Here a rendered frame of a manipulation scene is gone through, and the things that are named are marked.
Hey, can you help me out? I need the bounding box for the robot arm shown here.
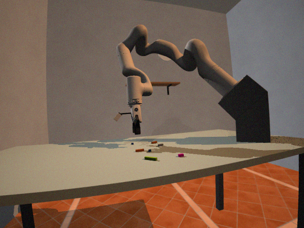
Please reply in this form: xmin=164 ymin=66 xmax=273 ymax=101
xmin=116 ymin=25 xmax=242 ymax=105

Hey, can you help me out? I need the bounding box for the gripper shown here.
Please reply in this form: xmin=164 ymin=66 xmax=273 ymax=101
xmin=128 ymin=104 xmax=142 ymax=135

